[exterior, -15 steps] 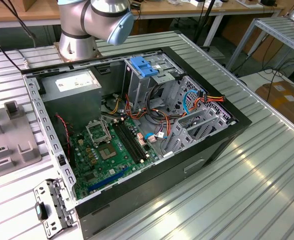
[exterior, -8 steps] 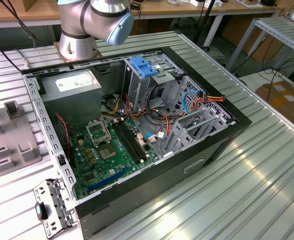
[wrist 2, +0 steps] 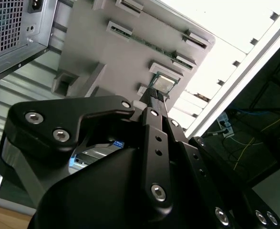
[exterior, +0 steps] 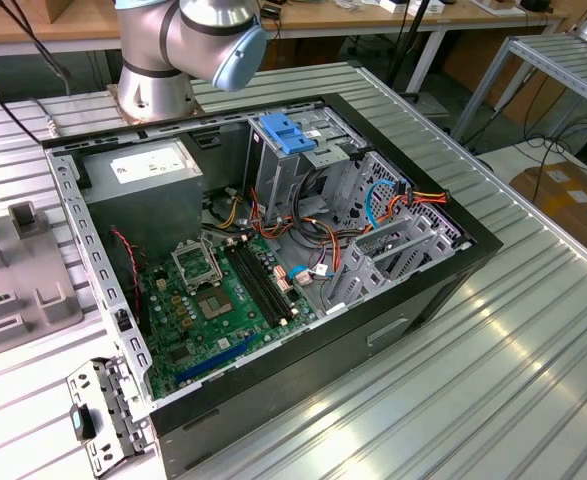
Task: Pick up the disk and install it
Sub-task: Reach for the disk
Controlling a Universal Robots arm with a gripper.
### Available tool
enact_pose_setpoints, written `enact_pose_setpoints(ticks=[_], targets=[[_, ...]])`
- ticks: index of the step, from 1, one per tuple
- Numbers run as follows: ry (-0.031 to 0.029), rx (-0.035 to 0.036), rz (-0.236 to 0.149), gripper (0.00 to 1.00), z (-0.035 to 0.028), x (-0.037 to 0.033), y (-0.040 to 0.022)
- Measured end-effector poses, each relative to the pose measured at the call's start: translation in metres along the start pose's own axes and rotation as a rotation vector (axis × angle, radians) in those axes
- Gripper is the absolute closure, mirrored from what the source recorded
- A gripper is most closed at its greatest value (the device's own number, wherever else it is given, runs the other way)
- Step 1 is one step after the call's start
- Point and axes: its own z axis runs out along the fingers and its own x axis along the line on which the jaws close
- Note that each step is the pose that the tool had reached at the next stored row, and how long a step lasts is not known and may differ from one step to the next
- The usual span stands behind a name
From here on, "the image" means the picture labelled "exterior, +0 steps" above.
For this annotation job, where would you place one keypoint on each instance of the metal card retainer bracket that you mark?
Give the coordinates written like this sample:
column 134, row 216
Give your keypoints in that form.
column 113, row 400

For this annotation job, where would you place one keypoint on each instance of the blue expansion slot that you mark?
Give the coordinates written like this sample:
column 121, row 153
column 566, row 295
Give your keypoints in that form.
column 213, row 361

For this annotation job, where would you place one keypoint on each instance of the green motherboard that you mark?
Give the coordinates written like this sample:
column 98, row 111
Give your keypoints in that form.
column 238, row 312

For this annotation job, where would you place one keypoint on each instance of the brown arm base plate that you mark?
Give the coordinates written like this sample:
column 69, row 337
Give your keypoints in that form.
column 114, row 100

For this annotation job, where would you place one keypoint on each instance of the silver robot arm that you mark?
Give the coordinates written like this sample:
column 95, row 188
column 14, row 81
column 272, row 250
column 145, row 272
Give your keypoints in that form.
column 148, row 45

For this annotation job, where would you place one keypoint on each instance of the cardboard box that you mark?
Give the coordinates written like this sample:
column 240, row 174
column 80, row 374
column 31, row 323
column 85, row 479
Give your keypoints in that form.
column 563, row 210

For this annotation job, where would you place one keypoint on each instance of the blue plastic drive latch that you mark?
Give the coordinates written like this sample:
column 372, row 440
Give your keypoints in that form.
column 285, row 132

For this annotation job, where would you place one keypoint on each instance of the brown wooden box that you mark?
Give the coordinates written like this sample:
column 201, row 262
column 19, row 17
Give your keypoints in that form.
column 58, row 10

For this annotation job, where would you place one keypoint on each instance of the black RAM slot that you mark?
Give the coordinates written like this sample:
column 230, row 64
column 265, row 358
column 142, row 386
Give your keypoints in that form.
column 252, row 285
column 271, row 278
column 258, row 283
column 265, row 280

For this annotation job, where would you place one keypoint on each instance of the grey metal disk bay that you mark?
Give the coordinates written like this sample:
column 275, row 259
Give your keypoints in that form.
column 413, row 250

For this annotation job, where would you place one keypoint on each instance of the white carton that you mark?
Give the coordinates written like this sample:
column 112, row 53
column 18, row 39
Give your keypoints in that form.
column 393, row 6

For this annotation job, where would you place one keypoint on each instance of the grey metal drive cage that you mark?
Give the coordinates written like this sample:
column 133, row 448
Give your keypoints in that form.
column 273, row 180

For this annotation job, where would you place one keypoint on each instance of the black tripod stand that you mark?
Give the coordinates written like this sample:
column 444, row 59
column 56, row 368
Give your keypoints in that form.
column 413, row 30

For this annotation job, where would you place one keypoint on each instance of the wooden desk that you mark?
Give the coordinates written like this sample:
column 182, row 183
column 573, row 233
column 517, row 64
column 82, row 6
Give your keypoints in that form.
column 323, row 17

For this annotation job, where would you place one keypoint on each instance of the grey power supply unit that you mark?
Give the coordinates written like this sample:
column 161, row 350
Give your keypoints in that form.
column 143, row 210

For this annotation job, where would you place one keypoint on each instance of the CPU socket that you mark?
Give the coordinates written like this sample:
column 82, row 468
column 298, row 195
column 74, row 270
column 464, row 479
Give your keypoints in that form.
column 214, row 302

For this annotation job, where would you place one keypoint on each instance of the metal slat side table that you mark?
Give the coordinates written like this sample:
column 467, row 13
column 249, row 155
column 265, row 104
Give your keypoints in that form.
column 553, row 55

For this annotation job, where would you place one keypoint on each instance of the black open PC case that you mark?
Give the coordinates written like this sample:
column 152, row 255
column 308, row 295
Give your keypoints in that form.
column 323, row 360

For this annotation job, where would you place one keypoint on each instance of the grey parts rack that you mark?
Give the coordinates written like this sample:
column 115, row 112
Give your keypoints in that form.
column 28, row 260

